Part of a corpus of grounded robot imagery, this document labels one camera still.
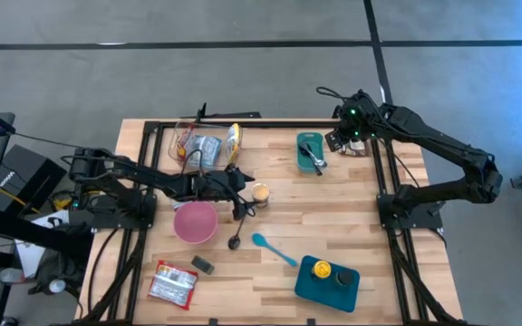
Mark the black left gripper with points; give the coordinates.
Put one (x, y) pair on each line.
(215, 185)

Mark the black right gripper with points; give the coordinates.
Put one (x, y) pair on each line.
(360, 117)

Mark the silver metal spoon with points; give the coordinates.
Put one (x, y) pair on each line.
(321, 162)

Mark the long dark metal spoon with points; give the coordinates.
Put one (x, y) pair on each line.
(317, 169)

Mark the short dark metal spoon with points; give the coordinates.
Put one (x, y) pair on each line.
(234, 243)

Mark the white ramen noodle packet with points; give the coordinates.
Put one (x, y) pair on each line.
(234, 142)

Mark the white blue ramen packet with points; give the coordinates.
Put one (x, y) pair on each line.
(204, 149)

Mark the red yellow ramen packet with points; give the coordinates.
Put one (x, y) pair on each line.
(183, 145)

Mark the yellow-lid spice jar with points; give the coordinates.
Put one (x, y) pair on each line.
(321, 270)

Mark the black-lid spice jar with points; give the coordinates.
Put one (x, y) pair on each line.
(345, 278)

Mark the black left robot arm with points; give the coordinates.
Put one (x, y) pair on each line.
(143, 174)

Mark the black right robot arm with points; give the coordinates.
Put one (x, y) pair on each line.
(447, 140)

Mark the small yellow item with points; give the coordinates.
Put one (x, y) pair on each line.
(61, 203)

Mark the brown snack packet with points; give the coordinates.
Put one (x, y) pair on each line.
(358, 148)

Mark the beige-lid seasoning jar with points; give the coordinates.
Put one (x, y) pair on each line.
(261, 194)

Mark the mint green plastic basket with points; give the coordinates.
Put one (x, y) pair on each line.
(306, 156)

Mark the teal plastic spoon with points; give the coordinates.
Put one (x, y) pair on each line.
(261, 240)

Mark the pink plastic bowl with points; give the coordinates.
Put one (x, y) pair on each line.
(195, 222)

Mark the small dark green box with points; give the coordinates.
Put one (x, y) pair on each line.
(202, 265)

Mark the clear plastic container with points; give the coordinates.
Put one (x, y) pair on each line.
(206, 129)

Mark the red-edged white ramen packet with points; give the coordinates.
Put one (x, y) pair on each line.
(172, 284)

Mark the dark teal plastic tray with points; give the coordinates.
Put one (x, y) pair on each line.
(326, 292)

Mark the small white cup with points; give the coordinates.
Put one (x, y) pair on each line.
(57, 285)

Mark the white paper sheet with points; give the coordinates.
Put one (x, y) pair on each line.
(30, 258)

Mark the black desk beam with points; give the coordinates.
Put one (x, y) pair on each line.
(25, 231)

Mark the black equipment box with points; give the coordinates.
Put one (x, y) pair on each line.
(21, 176)

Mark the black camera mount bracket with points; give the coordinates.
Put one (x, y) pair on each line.
(229, 115)

